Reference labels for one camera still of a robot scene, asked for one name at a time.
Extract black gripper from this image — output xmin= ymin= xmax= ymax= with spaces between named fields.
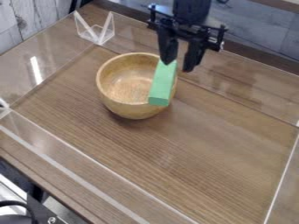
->
xmin=147 ymin=0 xmax=228 ymax=73

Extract green rectangular block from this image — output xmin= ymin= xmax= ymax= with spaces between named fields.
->
xmin=148 ymin=60 xmax=177 ymax=107

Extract wooden bowl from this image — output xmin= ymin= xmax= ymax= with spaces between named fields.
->
xmin=96 ymin=52 xmax=177 ymax=120

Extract clear acrylic tray walls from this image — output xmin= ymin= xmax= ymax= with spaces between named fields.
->
xmin=0 ymin=15 xmax=299 ymax=224

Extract clear acrylic corner bracket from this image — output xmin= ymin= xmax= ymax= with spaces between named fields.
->
xmin=73 ymin=10 xmax=115 ymax=46

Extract black metal table bracket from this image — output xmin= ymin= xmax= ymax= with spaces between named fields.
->
xmin=27 ymin=195 xmax=68 ymax=224

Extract black cable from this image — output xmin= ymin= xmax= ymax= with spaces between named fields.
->
xmin=0 ymin=199 xmax=33 ymax=224

